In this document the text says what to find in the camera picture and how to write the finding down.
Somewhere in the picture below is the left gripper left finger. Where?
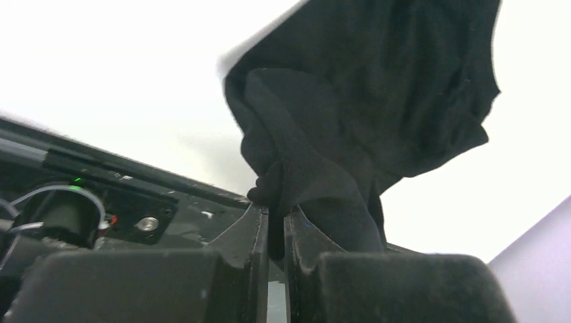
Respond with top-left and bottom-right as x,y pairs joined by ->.
4,205 -> 268,322

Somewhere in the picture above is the black t shirt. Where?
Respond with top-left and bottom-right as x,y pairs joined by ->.
224,1 -> 500,261

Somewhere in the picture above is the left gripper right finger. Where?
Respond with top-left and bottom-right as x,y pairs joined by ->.
283,209 -> 516,323

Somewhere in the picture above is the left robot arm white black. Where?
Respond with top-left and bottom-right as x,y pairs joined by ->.
1,185 -> 516,322

